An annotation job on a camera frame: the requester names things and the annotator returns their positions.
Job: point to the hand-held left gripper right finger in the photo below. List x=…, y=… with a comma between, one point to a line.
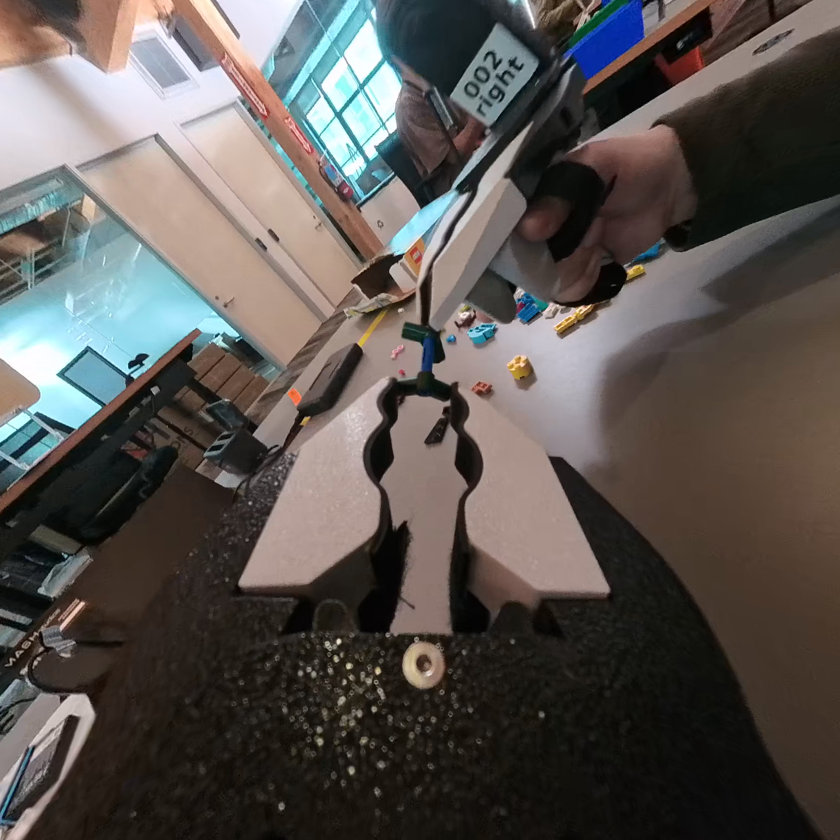
x=531, y=525

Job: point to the cyan brick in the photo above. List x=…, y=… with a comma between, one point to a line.
x=482, y=333

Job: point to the red fire extinguisher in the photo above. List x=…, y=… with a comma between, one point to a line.
x=334, y=177

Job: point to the black desk grommet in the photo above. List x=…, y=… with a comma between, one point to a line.
x=773, y=47

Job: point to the pile of colourful bricks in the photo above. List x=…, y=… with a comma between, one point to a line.
x=528, y=308

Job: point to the grid window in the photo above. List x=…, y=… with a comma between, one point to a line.
x=341, y=92

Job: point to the blue edged black device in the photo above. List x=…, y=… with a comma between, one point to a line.
x=39, y=768

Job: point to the brown angled plate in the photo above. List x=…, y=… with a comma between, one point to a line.
x=483, y=388

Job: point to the torn cardboard box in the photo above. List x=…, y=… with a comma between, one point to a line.
x=377, y=275

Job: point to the yellow tape strip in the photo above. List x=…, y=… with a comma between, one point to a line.
x=374, y=325

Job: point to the dark brown wedge plate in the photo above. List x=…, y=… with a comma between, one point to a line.
x=436, y=426

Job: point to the yellow round brick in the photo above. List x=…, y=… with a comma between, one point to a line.
x=520, y=367

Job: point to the stack of cardboard boxes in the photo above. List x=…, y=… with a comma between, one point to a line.
x=229, y=374

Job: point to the wood edged table with bins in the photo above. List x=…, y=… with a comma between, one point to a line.
x=656, y=52

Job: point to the grey desk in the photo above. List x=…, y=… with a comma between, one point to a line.
x=656, y=459

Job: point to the green storage bin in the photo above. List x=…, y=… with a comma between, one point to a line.
x=600, y=13

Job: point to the wall air vent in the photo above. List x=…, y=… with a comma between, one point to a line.
x=161, y=62

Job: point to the blue storage bin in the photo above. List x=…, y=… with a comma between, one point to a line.
x=604, y=39

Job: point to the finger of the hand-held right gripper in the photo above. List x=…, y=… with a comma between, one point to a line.
x=485, y=164
x=472, y=256

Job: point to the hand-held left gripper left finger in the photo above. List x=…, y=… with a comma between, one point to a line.
x=315, y=525

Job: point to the long wood edged table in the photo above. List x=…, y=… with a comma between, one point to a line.
x=98, y=426

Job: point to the dark green connector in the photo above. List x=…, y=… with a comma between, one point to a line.
x=420, y=334
x=426, y=386

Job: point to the red beam sign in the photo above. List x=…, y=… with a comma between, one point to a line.
x=298, y=134
x=246, y=85

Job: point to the white door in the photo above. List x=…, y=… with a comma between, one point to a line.
x=262, y=177
x=216, y=229

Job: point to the rounded wooden board stand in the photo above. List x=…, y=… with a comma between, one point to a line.
x=16, y=390

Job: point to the person's right hand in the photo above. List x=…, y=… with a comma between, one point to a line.
x=643, y=190

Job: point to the blue connector pin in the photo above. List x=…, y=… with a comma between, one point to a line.
x=428, y=354

